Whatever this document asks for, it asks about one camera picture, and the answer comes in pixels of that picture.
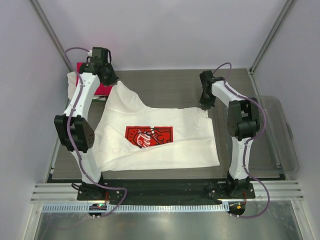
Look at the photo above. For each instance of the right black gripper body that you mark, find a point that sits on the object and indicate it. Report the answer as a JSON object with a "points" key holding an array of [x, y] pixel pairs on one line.
{"points": [[207, 100]]}

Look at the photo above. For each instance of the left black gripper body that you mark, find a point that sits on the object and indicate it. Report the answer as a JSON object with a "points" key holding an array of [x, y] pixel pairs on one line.
{"points": [[111, 78]]}

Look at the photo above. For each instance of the white Coca-Cola t-shirt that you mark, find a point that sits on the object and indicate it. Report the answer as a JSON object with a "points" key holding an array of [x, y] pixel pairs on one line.
{"points": [[132, 136]]}

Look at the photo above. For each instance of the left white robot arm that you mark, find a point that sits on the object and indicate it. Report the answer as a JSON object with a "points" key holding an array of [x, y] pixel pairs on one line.
{"points": [[73, 129]]}

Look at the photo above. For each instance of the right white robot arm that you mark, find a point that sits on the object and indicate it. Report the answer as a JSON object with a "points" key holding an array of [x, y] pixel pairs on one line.
{"points": [[243, 124]]}

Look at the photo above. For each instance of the folded pink t-shirt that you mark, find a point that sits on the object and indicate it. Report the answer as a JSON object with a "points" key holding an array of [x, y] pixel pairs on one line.
{"points": [[101, 91]]}

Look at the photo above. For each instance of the folded white t-shirt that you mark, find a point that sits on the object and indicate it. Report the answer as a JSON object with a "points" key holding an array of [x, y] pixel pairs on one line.
{"points": [[72, 81]]}

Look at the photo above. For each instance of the folded green t-shirt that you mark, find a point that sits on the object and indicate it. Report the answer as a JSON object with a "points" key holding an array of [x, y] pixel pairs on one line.
{"points": [[99, 98]]}

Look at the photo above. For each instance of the clear plastic bin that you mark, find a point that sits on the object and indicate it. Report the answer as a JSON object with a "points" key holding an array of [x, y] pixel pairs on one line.
{"points": [[272, 154]]}

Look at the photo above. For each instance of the left aluminium frame post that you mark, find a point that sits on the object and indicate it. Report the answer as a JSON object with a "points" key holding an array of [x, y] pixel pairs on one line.
{"points": [[50, 31]]}

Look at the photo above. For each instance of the aluminium frame post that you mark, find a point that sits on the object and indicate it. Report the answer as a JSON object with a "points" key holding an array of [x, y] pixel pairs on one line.
{"points": [[279, 21], [50, 31]]}

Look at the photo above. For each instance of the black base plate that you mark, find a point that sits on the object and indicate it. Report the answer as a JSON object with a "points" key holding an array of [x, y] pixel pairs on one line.
{"points": [[166, 190]]}

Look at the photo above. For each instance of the white slotted cable duct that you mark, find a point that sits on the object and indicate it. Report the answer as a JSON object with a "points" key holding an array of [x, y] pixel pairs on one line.
{"points": [[99, 208]]}

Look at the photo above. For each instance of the aluminium front rail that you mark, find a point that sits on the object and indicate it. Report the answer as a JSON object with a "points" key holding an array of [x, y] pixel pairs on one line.
{"points": [[279, 190]]}

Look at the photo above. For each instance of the right aluminium frame post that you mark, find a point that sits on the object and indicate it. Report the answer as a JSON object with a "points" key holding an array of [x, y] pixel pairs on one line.
{"points": [[279, 21]]}

